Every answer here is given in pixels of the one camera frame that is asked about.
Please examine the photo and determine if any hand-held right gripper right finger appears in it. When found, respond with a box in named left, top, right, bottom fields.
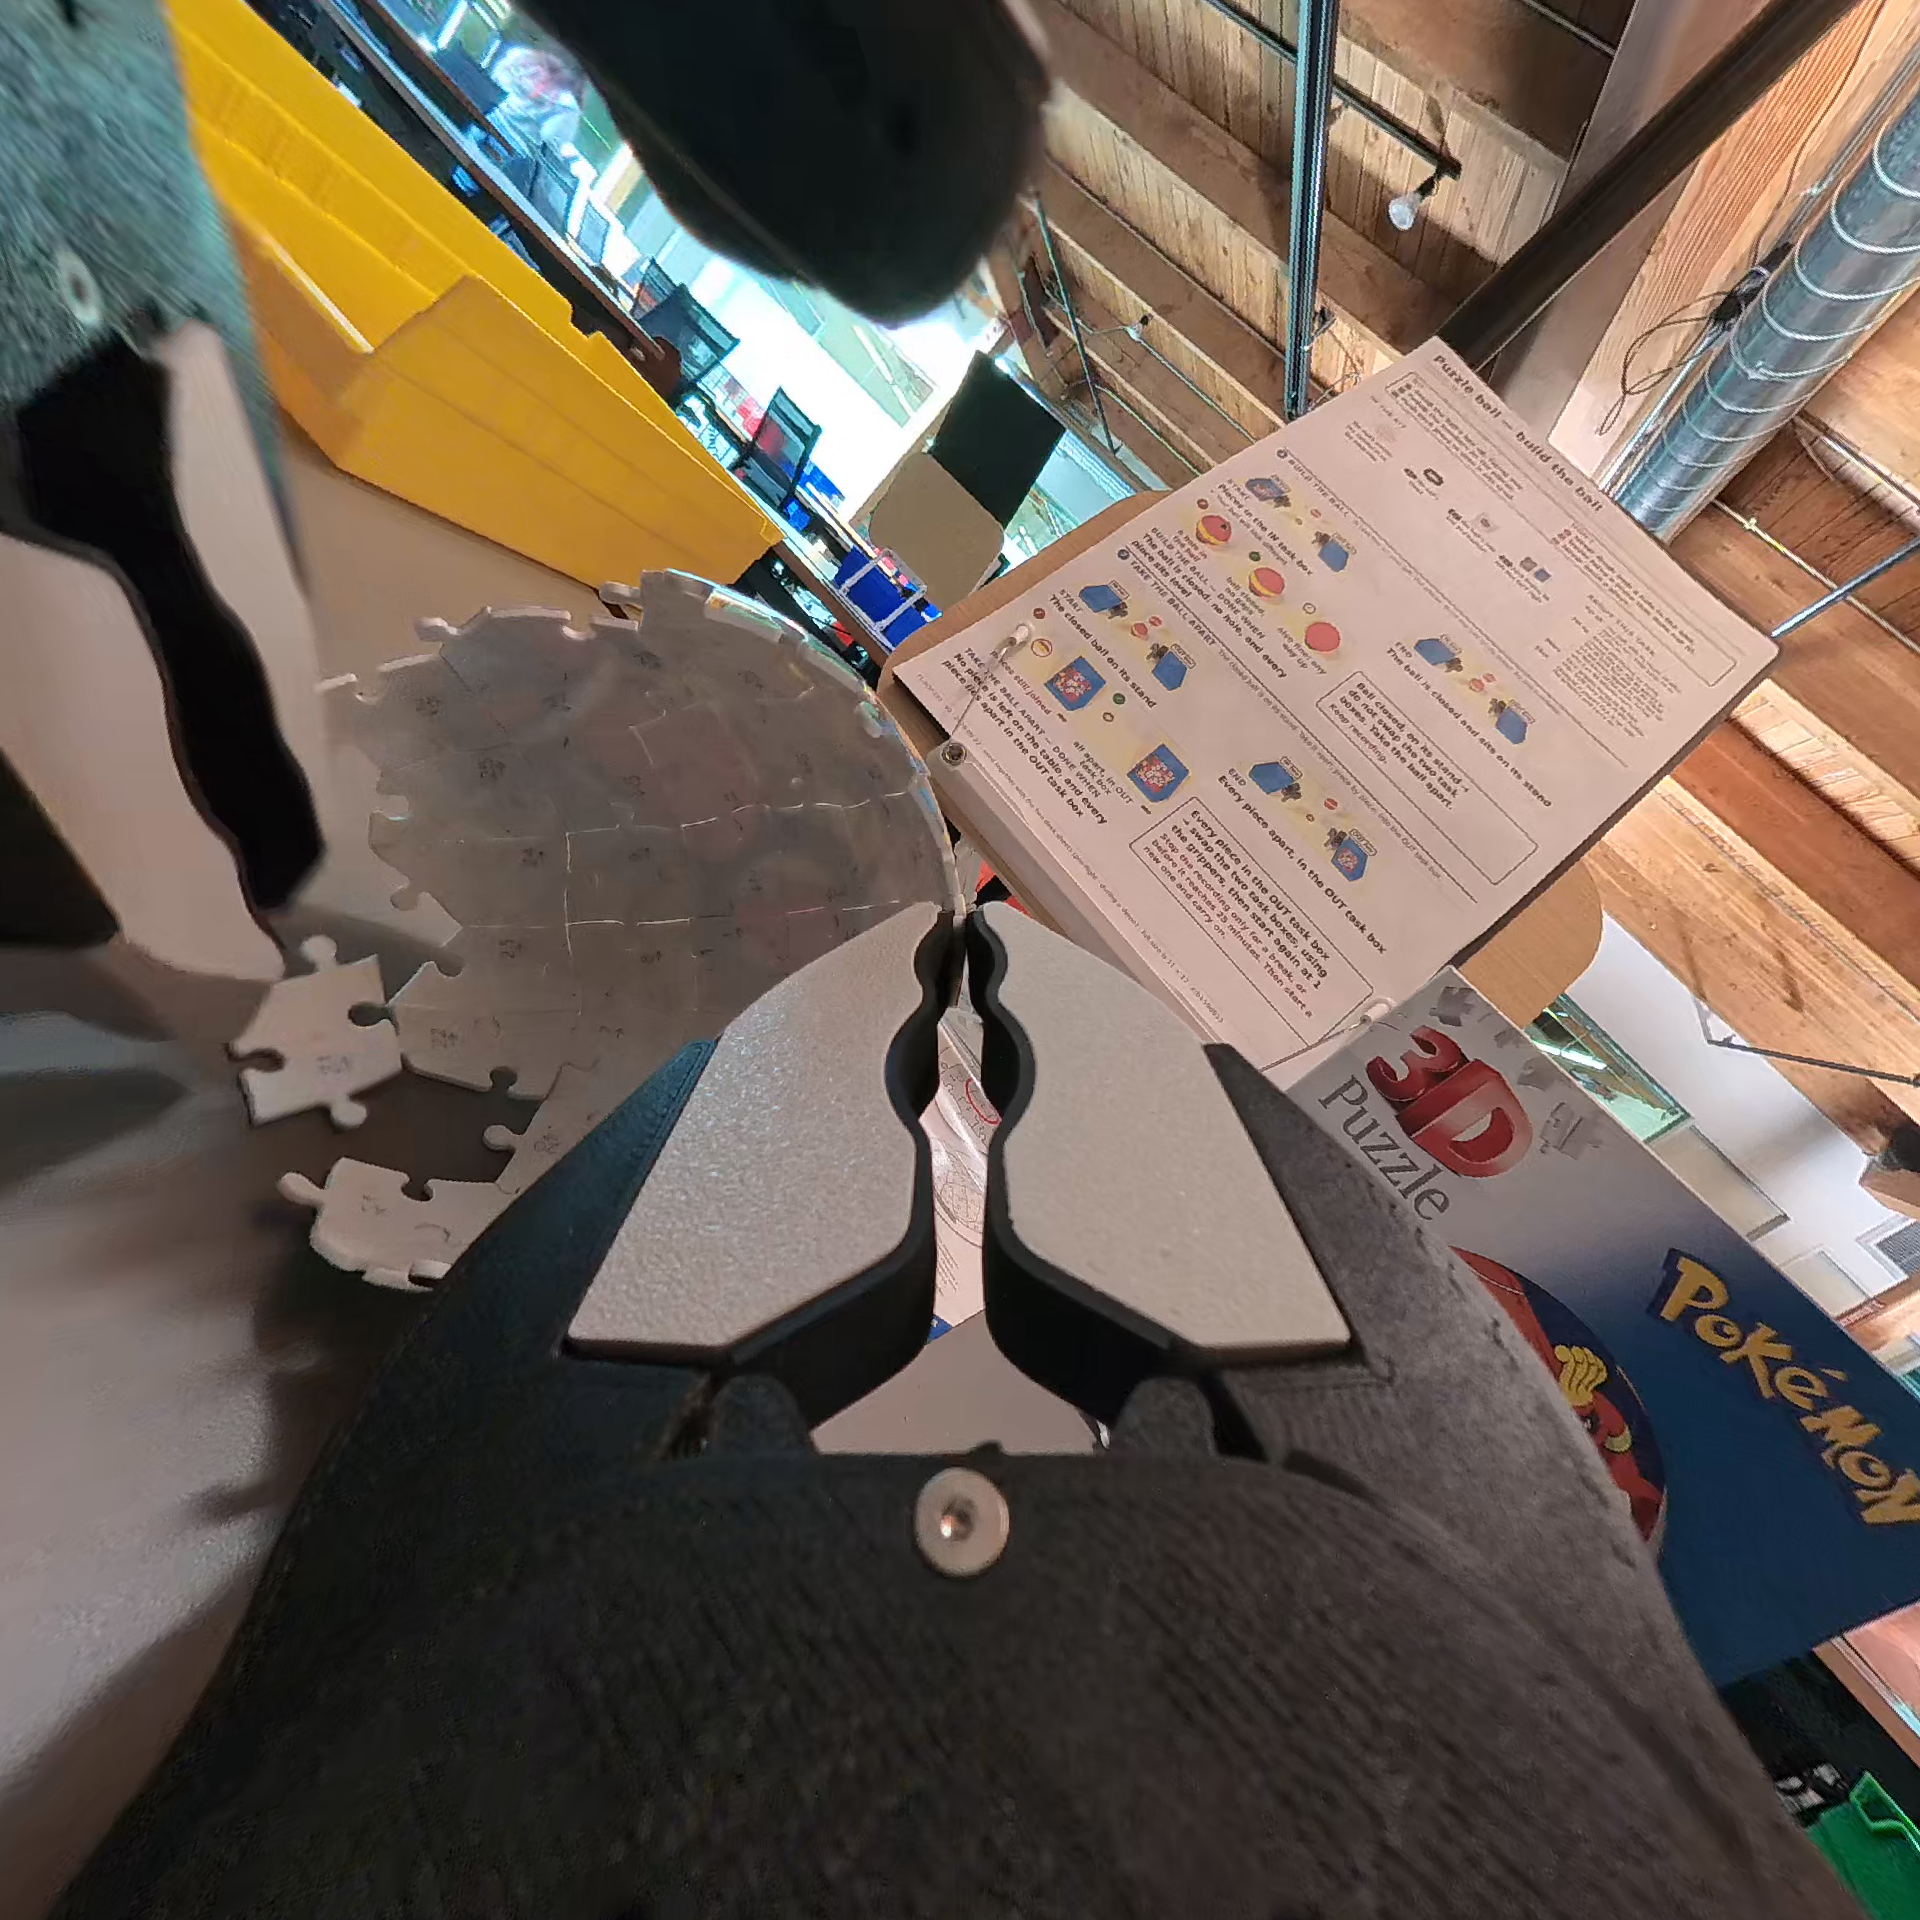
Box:
left=964, top=902, right=1358, bottom=1423

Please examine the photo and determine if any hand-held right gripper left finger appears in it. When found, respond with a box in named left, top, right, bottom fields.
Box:
left=560, top=902, right=963, bottom=1420

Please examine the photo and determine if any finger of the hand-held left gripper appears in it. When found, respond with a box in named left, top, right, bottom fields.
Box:
left=8, top=321, right=327, bottom=917
left=0, top=513, right=295, bottom=985

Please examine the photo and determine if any white-backed puzzle piece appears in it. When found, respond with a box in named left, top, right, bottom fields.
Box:
left=230, top=932, right=410, bottom=1132

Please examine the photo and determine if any colourful puzzle ball shell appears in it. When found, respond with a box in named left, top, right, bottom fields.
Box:
left=277, top=567, right=963, bottom=1295

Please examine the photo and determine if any blue puzzle box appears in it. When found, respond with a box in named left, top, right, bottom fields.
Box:
left=1287, top=966, right=1920, bottom=1691

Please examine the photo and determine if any yellow plastic bin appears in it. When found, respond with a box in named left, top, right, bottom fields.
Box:
left=160, top=0, right=578, bottom=354
left=222, top=273, right=785, bottom=591

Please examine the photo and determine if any white instruction board on stand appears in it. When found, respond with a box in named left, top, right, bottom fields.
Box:
left=929, top=743, right=1398, bottom=1052

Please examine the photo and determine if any wooden sheet board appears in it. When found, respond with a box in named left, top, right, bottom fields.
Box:
left=875, top=488, right=1606, bottom=1039

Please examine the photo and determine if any white instruction sheet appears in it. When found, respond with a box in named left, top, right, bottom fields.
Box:
left=894, top=343, right=1779, bottom=1039

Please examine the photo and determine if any blue storage crate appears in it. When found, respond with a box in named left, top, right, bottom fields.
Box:
left=827, top=541, right=938, bottom=639

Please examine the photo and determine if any beige flat panel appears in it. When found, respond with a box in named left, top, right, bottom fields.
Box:
left=866, top=451, right=1005, bottom=602

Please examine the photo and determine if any black flat panel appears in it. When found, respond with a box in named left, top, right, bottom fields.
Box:
left=925, top=354, right=1066, bottom=526

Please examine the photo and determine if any green plastic bin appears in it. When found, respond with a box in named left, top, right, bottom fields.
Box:
left=1801, top=1769, right=1920, bottom=1915

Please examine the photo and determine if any teal metal pole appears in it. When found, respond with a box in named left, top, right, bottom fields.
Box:
left=1282, top=0, right=1338, bottom=421

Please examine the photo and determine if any black metal beam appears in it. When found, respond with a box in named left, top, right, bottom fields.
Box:
left=1442, top=0, right=1863, bottom=368

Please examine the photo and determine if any silver ventilation duct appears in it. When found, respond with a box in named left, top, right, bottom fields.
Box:
left=1610, top=140, right=1920, bottom=541

